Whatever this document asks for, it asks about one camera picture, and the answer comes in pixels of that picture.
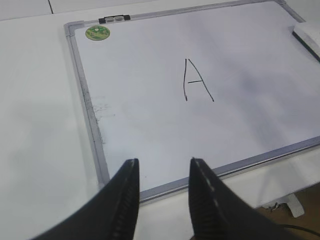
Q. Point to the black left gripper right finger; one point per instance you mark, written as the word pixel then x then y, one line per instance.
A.
pixel 219 214

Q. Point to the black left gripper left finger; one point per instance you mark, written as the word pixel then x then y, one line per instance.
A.
pixel 110 215

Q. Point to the white aluminium-framed whiteboard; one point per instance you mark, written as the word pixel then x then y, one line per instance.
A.
pixel 227 83

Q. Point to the black board hanger clip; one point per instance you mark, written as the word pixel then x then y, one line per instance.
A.
pixel 114 18

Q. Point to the white table leg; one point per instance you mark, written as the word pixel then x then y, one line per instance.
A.
pixel 292 202

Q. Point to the white whiteboard eraser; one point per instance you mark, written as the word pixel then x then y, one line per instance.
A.
pixel 308 34

